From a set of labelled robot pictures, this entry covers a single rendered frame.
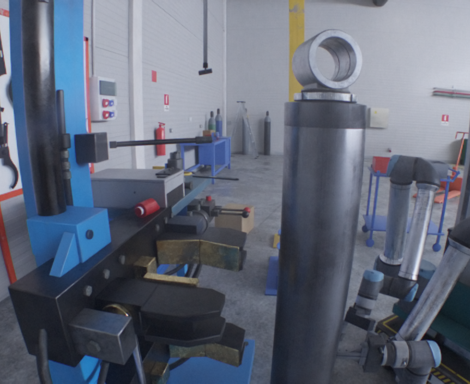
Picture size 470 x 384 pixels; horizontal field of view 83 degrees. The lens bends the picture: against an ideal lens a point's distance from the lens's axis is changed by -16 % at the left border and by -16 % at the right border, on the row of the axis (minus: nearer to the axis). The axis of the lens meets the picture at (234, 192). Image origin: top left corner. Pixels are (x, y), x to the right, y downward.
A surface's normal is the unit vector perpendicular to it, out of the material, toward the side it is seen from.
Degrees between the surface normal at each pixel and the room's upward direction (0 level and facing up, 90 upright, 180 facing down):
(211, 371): 0
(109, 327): 0
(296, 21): 90
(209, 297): 0
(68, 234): 45
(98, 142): 90
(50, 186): 90
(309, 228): 90
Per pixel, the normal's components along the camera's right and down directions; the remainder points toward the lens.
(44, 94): 0.73, 0.17
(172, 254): 0.10, 0.24
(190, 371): 0.00, -0.97
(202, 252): -0.41, 0.22
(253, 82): -0.16, 0.24
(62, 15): 0.99, 0.04
